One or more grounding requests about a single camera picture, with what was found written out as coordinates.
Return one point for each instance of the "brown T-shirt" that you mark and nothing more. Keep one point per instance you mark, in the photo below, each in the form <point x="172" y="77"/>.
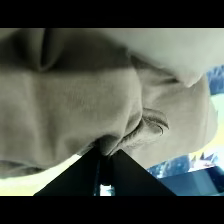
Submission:
<point x="83" y="100"/>

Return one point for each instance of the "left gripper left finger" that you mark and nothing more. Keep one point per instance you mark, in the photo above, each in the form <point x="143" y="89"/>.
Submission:
<point x="77" y="180"/>

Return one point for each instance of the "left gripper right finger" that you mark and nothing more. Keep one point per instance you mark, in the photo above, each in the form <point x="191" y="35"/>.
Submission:
<point x="133" y="180"/>

